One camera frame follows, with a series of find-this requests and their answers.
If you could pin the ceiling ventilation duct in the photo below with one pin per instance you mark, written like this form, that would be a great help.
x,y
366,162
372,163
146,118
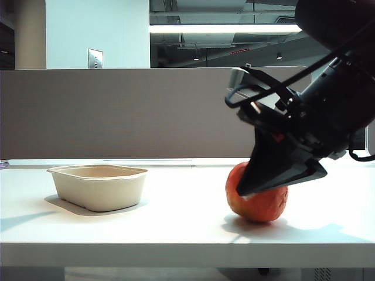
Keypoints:
x,y
206,39

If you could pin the beige paper lunchbox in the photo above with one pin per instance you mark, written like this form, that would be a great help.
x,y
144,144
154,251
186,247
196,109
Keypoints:
x,y
98,190

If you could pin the black ceiling spotlight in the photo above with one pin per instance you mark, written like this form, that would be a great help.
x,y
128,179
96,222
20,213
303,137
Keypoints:
x,y
279,55

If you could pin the small purple white object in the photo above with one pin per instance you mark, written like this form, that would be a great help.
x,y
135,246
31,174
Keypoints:
x,y
3,164

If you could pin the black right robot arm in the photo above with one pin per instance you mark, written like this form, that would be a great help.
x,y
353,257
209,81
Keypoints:
x,y
337,32

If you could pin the beige round column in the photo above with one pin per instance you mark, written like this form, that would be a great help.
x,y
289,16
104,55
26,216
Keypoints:
x,y
30,35

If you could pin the long grey desk divider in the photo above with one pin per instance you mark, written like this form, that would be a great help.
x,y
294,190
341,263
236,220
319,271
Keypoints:
x,y
132,114

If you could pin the red ceiling sign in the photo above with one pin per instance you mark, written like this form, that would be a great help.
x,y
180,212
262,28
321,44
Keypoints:
x,y
239,52

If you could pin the grey desk divider white-edged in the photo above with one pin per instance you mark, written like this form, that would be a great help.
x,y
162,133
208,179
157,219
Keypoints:
x,y
371,143

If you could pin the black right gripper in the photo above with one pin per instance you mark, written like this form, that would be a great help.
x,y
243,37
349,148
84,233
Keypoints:
x,y
307,131

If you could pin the metal wall switch plate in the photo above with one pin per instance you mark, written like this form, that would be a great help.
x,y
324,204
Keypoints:
x,y
95,58

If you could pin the wrinkled orange fruit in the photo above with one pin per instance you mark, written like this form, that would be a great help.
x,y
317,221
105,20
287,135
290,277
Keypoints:
x,y
263,207

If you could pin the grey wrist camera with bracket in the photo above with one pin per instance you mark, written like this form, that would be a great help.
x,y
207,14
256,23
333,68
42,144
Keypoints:
x,y
243,83

